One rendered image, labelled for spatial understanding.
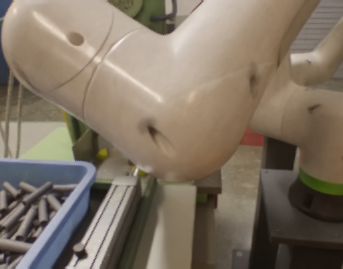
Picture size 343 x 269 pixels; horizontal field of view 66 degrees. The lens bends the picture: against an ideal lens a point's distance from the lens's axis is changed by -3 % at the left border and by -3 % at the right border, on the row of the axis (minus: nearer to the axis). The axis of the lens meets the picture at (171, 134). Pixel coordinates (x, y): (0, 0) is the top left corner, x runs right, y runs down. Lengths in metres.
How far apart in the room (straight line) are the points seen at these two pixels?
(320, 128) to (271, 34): 0.37
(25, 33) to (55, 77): 0.04
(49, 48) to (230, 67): 0.13
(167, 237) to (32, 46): 0.34
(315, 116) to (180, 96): 0.43
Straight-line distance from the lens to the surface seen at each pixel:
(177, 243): 0.45
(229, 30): 0.22
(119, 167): 0.65
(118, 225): 0.39
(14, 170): 0.68
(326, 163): 0.60
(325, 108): 0.57
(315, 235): 0.62
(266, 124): 0.63
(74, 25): 0.23
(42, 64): 0.23
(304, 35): 6.28
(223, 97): 0.19
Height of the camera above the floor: 1.32
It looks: 24 degrees down
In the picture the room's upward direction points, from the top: 2 degrees counter-clockwise
